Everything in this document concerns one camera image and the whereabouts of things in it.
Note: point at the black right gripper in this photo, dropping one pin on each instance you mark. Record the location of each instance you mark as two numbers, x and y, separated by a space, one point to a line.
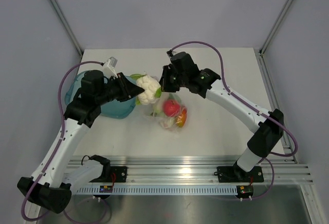
165 86

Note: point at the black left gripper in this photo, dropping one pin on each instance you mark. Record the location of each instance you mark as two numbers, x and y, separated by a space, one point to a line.
128 89

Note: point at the white cauliflower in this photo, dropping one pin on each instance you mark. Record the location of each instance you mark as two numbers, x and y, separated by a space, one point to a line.
151 86

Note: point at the red tomato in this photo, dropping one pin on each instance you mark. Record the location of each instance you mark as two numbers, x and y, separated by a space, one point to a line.
171 108

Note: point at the clear pink zip top bag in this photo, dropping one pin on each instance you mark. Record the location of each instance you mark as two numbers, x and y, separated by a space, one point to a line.
165 96

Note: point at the white eggplant green stem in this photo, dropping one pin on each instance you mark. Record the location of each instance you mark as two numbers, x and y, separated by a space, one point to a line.
164 121

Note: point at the red orange mango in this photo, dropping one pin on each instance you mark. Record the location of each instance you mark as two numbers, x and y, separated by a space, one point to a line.
180 120

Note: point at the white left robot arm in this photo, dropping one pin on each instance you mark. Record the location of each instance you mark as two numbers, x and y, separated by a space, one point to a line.
47 187

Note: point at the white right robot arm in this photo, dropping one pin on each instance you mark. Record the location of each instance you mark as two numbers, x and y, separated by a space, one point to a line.
265 125

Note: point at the teal plastic container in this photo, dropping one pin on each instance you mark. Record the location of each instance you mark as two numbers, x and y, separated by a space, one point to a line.
113 109

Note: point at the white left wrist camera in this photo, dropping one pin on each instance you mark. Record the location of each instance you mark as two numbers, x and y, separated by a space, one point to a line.
108 67

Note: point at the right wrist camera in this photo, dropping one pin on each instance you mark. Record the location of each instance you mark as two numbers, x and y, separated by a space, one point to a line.
171 53

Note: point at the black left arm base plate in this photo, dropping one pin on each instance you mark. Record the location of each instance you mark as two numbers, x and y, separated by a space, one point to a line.
116 173

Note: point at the aluminium frame rail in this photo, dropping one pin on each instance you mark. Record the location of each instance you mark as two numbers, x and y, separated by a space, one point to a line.
198 170

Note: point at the white slotted cable duct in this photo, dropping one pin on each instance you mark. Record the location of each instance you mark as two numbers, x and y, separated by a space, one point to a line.
225 190

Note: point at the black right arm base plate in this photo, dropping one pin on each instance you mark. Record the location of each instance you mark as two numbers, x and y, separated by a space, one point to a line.
231 174

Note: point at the left aluminium corner post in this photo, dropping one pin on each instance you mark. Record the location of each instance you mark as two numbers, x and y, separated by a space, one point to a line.
66 26

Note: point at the aluminium corner post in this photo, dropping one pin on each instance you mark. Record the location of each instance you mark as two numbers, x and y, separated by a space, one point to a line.
66 26
276 26

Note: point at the right aluminium corner post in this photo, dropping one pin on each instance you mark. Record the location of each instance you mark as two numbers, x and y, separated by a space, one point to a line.
276 26

